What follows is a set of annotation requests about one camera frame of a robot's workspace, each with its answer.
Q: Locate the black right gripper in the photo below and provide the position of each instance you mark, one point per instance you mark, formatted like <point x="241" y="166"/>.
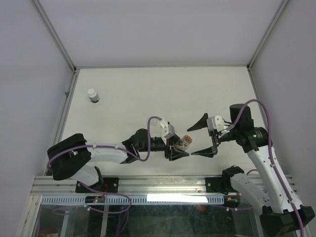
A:
<point x="210" y="151"/>

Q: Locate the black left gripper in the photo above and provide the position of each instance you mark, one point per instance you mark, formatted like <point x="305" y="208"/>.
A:
<point x="173" y="154"/>

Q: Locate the clear bottle orange pills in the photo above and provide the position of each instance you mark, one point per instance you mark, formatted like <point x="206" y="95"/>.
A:
<point x="183" y="143"/>

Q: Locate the white cap pill bottle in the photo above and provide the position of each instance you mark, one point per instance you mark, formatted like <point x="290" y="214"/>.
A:
<point x="93" y="95"/>

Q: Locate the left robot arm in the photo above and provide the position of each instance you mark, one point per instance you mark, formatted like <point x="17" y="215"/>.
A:
<point x="69" y="158"/>

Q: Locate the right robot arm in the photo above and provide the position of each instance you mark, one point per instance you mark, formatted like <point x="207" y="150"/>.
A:
<point x="279" y="209"/>

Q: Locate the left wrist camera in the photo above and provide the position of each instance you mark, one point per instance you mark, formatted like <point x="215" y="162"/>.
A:
<point x="167" y="129"/>

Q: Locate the aluminium frame rail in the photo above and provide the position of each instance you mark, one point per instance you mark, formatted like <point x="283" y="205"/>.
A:
<point x="132" y="185"/>

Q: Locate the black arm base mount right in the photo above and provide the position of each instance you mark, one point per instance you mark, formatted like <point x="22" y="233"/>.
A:
<point x="218" y="185"/>

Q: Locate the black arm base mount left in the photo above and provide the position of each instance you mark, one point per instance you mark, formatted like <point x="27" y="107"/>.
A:
<point x="109" y="184"/>

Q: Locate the grey slotted cable duct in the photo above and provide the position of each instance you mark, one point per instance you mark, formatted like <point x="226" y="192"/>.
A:
<point x="150" y="199"/>

